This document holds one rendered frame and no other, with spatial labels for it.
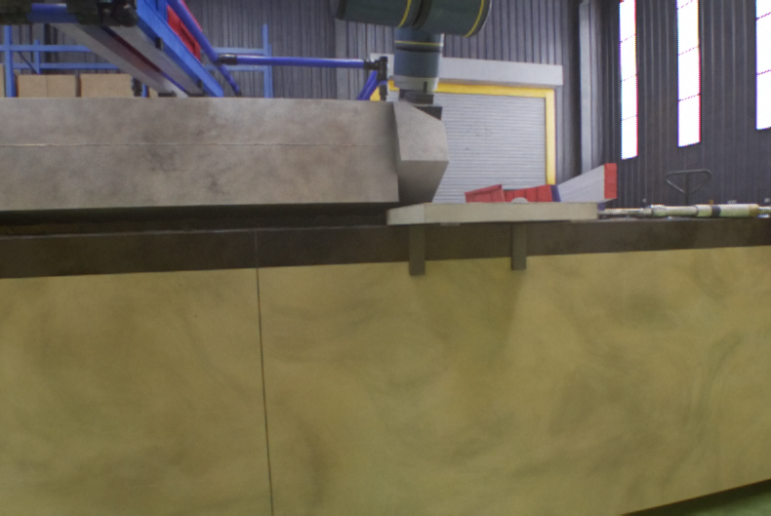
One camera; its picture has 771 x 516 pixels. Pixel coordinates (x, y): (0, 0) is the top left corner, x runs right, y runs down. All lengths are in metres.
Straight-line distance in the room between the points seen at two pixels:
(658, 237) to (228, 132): 0.90
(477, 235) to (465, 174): 11.20
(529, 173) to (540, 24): 4.45
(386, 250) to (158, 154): 0.43
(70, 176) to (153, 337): 0.30
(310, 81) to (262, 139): 11.07
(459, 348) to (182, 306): 0.51
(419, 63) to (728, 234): 0.81
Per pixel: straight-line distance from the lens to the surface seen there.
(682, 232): 1.10
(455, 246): 0.79
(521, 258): 0.84
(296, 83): 11.77
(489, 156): 12.37
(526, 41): 13.96
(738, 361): 1.29
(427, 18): 0.81
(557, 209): 0.69
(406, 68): 0.97
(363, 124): 0.79
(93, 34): 1.05
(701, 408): 1.24
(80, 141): 0.86
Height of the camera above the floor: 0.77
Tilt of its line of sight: 4 degrees down
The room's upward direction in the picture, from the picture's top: 2 degrees counter-clockwise
